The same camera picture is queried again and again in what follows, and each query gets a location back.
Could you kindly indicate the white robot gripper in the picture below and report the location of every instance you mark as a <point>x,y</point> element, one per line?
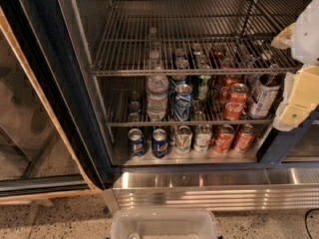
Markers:
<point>308,37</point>

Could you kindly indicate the red coke can front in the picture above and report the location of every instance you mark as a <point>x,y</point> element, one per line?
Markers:
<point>235,101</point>

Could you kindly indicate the red coke can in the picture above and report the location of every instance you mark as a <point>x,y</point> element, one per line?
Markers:
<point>225,83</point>
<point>244,138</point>
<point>235,101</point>
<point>224,138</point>

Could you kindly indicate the white labelled drink can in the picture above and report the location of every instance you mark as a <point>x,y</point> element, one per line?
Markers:
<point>263,95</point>

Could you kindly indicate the red coke can behind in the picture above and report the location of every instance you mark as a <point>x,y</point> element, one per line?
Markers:
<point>225,83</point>

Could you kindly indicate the red coke can bottom right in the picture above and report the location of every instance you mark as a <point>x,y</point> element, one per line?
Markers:
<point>244,138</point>

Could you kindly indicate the green soda can middle shelf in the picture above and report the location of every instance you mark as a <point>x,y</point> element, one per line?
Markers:
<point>201,86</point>

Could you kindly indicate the red coke can bottom left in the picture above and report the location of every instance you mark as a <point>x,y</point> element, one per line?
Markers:
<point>224,138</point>

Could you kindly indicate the blue white pepsi can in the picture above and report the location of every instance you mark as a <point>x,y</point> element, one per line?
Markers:
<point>182,97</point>

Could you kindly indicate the steel fridge bottom grille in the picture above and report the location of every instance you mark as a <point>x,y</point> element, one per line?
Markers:
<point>221,190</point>

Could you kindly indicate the blue pepsi can bottom left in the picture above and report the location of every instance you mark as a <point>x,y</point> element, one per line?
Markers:
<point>136,142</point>

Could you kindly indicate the glass fridge door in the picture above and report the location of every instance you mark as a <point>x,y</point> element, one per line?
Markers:
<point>50,140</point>

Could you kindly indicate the clear plastic water bottle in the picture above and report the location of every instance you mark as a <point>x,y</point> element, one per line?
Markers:
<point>157,87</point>

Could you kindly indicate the clear plastic bin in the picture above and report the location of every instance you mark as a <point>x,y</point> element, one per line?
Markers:
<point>176,223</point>

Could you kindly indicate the top wire fridge shelf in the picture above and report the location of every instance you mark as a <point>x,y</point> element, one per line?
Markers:
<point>194,34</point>

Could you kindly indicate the wire fridge shelf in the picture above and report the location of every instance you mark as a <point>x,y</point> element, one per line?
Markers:
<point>194,34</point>
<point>118,113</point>

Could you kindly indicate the middle wire fridge shelf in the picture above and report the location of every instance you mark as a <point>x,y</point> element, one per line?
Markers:
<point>118,113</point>

